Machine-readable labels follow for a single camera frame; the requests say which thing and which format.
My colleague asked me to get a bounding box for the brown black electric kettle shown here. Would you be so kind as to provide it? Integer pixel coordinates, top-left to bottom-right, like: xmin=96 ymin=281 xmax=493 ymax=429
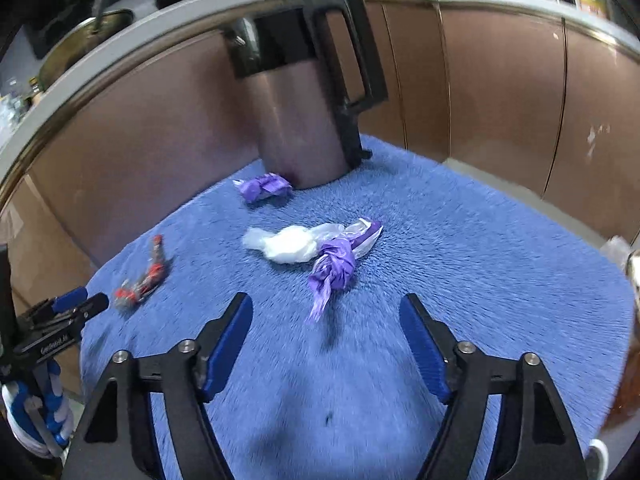
xmin=222 ymin=0 xmax=388 ymax=190

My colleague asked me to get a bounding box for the blue towel mat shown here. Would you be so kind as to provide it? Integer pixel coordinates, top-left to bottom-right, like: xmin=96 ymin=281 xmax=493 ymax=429
xmin=79 ymin=136 xmax=634 ymax=479

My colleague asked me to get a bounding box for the left blue white gloved hand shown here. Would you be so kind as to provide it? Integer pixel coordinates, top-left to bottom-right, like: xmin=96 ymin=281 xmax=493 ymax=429
xmin=1 ymin=360 xmax=74 ymax=460

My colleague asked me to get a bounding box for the purple plastic bag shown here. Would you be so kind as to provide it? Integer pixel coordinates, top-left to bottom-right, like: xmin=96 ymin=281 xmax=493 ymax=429
xmin=307 ymin=236 xmax=356 ymax=322

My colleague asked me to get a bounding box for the small crumpled purple wrapper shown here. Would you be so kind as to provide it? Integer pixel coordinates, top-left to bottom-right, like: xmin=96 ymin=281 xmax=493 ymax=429
xmin=232 ymin=172 xmax=293 ymax=204

